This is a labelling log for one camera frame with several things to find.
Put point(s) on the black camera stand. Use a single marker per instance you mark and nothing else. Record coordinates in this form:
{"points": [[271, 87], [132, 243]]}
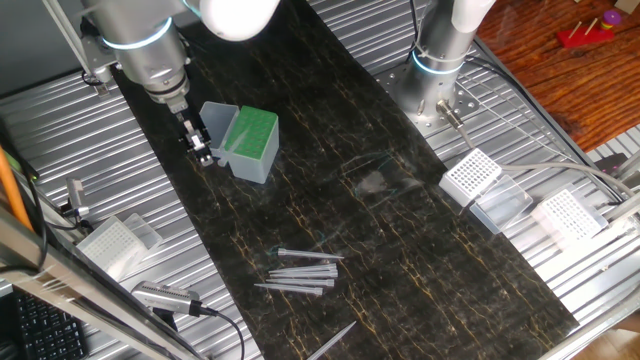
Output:
{"points": [[165, 320]]}

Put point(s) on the green pipette tip holder box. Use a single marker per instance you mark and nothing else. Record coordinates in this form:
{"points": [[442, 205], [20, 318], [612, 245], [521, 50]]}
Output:
{"points": [[250, 160]]}

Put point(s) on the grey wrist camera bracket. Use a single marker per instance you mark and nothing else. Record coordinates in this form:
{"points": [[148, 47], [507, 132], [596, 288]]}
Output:
{"points": [[100, 57]]}

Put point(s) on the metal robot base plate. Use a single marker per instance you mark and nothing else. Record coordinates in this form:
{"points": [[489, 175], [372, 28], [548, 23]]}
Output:
{"points": [[390, 80]]}

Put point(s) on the black keyboard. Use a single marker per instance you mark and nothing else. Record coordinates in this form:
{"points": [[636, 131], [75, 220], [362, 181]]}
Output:
{"points": [[45, 330]]}

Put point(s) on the white plastic box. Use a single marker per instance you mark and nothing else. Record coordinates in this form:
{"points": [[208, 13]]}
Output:
{"points": [[567, 217]]}

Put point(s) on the grey metal pole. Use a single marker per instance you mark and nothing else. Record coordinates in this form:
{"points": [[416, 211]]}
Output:
{"points": [[62, 22]]}

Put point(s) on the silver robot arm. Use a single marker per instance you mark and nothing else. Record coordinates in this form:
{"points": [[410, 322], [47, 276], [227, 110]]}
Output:
{"points": [[145, 50]]}

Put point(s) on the black box pink light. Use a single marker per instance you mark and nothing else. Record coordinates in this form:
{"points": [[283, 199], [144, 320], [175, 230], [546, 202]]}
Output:
{"points": [[612, 161]]}

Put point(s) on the red block with sticks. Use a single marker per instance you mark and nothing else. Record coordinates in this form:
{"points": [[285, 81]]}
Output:
{"points": [[585, 37]]}

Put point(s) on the clear large pipette tip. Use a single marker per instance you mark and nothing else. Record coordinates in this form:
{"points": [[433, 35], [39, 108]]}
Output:
{"points": [[305, 254], [305, 268], [290, 289], [300, 282], [310, 274], [332, 341], [234, 147]]}

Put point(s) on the silver camera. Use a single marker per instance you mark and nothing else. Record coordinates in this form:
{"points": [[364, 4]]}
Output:
{"points": [[165, 297]]}

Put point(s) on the black marble pattern mat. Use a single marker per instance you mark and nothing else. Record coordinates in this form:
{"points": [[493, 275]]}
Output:
{"points": [[400, 275]]}

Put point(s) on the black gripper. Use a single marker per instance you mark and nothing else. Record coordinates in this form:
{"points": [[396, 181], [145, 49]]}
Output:
{"points": [[192, 127]]}

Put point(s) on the orange pole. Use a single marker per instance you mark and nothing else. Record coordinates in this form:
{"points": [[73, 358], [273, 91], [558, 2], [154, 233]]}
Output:
{"points": [[12, 195]]}

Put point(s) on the purple yellow toy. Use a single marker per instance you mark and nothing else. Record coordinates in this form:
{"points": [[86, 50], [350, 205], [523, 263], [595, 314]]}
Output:
{"points": [[610, 20]]}

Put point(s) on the metal frame beam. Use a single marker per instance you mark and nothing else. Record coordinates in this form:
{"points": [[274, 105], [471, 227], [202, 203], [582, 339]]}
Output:
{"points": [[75, 290]]}

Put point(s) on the white tip rack clear lid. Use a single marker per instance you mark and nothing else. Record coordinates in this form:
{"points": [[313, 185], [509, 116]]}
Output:
{"points": [[470, 175]]}

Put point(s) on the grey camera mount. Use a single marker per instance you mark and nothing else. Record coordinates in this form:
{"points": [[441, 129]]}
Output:
{"points": [[76, 195]]}

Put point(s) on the white tip rack tilted box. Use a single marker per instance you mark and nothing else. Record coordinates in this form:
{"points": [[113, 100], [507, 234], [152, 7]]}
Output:
{"points": [[112, 245]]}

